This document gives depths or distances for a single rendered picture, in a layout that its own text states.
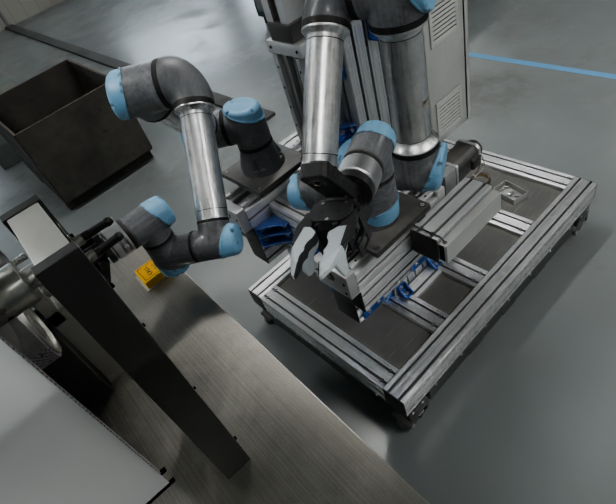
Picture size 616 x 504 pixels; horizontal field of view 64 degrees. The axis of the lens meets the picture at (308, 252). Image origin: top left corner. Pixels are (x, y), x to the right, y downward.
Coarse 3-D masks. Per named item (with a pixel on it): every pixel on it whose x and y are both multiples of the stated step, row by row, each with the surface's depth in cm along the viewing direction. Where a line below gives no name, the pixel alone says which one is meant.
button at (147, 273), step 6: (144, 264) 130; (150, 264) 129; (138, 270) 129; (144, 270) 128; (150, 270) 128; (156, 270) 127; (138, 276) 128; (144, 276) 127; (150, 276) 126; (156, 276) 126; (162, 276) 127; (144, 282) 125; (150, 282) 126; (156, 282) 127
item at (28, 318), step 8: (24, 312) 85; (32, 312) 89; (24, 320) 79; (32, 320) 84; (40, 320) 90; (32, 328) 80; (40, 328) 86; (48, 328) 91; (40, 336) 80; (48, 336) 89; (48, 344) 81; (56, 344) 88; (56, 352) 84
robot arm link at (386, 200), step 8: (392, 176) 90; (384, 184) 90; (392, 184) 91; (376, 192) 90; (384, 192) 91; (392, 192) 92; (376, 200) 92; (384, 200) 92; (392, 200) 93; (376, 208) 93; (384, 208) 93; (392, 208) 94; (376, 216) 94; (384, 216) 95; (392, 216) 95; (376, 224) 96; (384, 224) 96
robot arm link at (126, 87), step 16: (144, 64) 113; (112, 80) 114; (128, 80) 113; (144, 80) 112; (112, 96) 114; (128, 96) 114; (144, 96) 113; (160, 96) 113; (128, 112) 117; (144, 112) 118; (160, 112) 121; (176, 128) 138; (224, 144) 158
